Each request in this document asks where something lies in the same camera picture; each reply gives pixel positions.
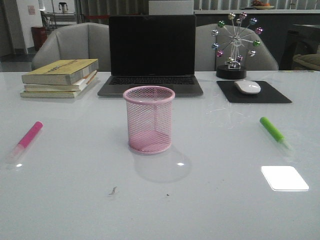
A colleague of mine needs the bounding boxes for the white computer mouse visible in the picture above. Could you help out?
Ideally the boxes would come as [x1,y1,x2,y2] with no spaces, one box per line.
[234,79,261,95]

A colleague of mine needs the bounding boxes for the pink mesh pen holder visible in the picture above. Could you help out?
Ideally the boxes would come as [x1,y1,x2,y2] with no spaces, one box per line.
[123,85,175,154]

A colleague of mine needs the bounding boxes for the yellow book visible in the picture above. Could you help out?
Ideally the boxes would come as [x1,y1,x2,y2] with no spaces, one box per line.
[21,59,99,85]
[20,76,96,99]

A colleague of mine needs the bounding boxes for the ferris wheel desk ornament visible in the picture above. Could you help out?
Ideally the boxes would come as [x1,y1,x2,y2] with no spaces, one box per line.
[211,11,262,80]

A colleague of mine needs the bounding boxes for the grey armchair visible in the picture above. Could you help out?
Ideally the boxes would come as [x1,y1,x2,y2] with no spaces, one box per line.
[31,22,111,72]
[195,23,279,71]

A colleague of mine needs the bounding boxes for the right grey armchair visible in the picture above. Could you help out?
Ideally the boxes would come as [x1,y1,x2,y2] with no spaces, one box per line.
[195,23,279,71]

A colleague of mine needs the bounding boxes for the yellow top book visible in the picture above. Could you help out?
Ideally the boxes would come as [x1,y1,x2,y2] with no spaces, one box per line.
[21,59,99,85]

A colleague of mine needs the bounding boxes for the left grey armchair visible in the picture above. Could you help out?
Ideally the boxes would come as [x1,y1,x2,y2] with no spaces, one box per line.
[31,22,111,72]

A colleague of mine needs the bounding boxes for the bottom yellow book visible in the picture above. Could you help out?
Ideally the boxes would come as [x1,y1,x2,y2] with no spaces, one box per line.
[20,76,96,99]

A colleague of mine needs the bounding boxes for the black mouse pad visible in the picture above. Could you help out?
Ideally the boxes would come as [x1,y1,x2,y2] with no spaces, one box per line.
[216,80,293,104]

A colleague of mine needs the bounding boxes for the red trash bin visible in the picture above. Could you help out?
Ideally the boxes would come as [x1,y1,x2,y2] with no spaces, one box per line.
[31,26,47,51]

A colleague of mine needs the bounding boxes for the middle white book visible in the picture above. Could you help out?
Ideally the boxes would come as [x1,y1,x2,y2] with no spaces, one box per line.
[24,70,97,92]

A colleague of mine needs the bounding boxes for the pink highlighter pen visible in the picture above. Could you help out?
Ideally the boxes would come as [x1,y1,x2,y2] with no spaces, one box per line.
[5,121,43,165]

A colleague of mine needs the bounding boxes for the green highlighter pen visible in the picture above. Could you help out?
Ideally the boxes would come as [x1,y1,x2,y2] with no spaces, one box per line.
[259,116,293,150]

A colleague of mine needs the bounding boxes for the fruit bowl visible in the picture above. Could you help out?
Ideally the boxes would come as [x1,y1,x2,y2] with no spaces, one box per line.
[251,0,274,10]

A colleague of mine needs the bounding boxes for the grey open laptop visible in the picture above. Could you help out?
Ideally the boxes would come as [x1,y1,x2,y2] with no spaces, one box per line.
[97,14,203,98]

